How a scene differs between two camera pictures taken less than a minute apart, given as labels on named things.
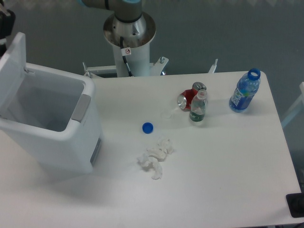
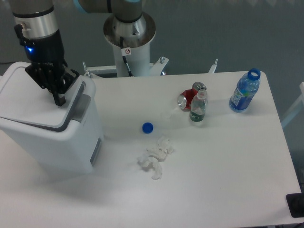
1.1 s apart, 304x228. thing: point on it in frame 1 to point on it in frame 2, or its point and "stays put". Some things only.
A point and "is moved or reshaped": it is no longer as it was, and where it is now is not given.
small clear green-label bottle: x=199 y=106 stays put
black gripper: x=7 y=24 to x=45 y=56
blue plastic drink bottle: x=246 y=87 stays put
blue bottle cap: x=147 y=128 stays put
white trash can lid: x=13 y=65 is moved or reshaped
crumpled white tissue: x=156 y=155 stays put
